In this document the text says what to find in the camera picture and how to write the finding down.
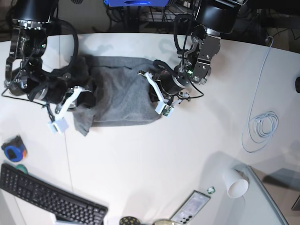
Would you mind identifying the smartphone with clear case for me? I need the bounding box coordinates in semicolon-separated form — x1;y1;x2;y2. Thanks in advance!
170;190;210;225

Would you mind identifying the black round object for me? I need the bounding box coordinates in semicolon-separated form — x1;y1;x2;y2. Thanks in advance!
295;77;300;93

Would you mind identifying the round metal tin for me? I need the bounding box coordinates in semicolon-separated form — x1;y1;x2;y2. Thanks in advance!
152;219;175;225

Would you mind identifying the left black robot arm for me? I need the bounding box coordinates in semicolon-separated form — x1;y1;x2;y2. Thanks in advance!
153;0;246;101

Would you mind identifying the white coiled cable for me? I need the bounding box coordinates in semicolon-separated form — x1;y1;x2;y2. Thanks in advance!
240;36;279;153

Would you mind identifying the blue black tape measure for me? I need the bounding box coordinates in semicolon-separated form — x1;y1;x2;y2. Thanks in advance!
1;135;28;163

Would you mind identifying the small green white packet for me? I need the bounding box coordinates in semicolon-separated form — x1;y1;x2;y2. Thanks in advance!
207;186;216;195

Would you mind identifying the black computer keyboard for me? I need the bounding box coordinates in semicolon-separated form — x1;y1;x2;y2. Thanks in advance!
0;163;108;225

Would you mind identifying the green tape roll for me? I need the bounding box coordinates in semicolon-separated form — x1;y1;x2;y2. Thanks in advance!
15;164;28;174

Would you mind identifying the white paper cup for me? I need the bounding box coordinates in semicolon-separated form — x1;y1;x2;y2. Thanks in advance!
222;169;249;199

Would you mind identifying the blue box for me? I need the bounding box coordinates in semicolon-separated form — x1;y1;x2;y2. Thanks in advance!
104;0;169;7

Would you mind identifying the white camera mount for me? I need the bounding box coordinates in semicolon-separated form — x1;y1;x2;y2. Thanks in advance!
137;70;192;117
47;86;92;134

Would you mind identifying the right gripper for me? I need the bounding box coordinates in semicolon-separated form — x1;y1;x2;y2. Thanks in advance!
28;78;96;109

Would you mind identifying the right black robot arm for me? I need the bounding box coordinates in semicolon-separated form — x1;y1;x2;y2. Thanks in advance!
5;0;96;109

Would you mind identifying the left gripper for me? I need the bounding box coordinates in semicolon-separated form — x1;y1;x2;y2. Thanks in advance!
153;60;190;101

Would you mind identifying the grey t-shirt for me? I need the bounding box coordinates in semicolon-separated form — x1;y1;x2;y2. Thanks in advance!
52;55;165;137

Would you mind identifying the grey laptop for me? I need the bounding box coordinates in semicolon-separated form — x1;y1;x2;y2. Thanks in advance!
229;165;300;225

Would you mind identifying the black gold dotted lid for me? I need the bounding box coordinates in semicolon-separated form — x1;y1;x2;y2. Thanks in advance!
119;217;141;225

